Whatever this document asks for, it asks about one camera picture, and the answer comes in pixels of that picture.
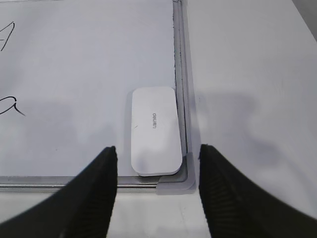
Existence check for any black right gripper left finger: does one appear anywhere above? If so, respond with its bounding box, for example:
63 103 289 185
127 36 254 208
0 146 117 238

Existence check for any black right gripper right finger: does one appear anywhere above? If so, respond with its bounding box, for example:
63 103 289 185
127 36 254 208
199 144 317 238

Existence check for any white whiteboard eraser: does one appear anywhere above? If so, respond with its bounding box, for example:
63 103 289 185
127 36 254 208
131 86 182 177

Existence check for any white framed whiteboard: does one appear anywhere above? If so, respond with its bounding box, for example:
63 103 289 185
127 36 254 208
0 0 196 195

